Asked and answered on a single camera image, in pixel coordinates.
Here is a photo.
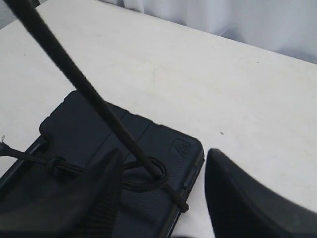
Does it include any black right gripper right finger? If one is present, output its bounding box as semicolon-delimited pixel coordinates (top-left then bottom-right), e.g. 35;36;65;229
205;149;317;238

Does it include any black rope with loop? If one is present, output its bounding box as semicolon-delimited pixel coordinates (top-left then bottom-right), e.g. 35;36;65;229
0;0;190;213

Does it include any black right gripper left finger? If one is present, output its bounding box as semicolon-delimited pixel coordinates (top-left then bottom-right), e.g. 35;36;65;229
0;149;123;238

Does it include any black plastic carrying case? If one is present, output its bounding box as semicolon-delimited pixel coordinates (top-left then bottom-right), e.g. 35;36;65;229
0;91;204;238

